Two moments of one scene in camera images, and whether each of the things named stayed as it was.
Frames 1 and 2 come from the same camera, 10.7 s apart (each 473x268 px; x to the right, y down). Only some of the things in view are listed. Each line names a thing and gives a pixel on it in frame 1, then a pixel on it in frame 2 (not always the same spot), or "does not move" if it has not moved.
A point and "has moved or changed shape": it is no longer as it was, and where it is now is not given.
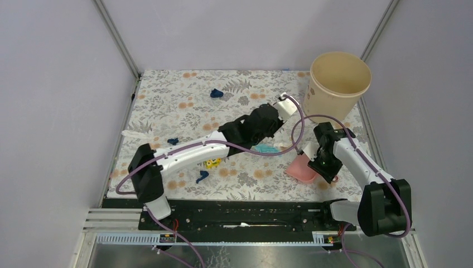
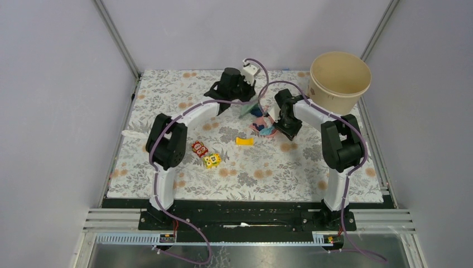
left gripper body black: [275, 127] → [243, 91]
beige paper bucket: [335, 80] does not move
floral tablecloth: [165, 107] does not move
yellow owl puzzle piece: [213, 162] does not move
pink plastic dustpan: [298, 169] has moved or changed shape
